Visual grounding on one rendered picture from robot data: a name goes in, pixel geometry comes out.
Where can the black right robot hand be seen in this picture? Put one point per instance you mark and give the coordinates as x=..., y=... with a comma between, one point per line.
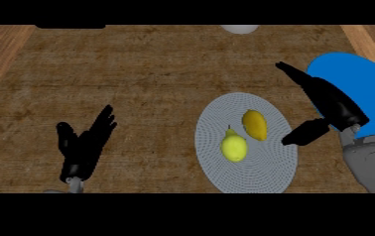
x=333, y=102

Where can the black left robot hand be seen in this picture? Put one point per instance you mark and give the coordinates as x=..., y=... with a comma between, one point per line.
x=83, y=147

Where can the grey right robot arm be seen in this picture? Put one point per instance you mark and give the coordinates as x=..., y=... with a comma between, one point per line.
x=360, y=157

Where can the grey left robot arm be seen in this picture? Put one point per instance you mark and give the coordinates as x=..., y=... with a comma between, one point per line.
x=73, y=185

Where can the blue round plate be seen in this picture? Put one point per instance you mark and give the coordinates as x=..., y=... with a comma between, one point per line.
x=349, y=71

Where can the orange-yellow lemon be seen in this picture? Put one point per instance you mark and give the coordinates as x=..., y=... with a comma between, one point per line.
x=256, y=124

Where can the round grey woven placemat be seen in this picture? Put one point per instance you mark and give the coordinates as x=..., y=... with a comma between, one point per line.
x=247, y=144

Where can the yellow-green pear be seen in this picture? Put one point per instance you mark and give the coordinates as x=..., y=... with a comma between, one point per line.
x=234, y=147

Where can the white round object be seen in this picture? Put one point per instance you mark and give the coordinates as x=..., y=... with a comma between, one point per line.
x=240, y=28

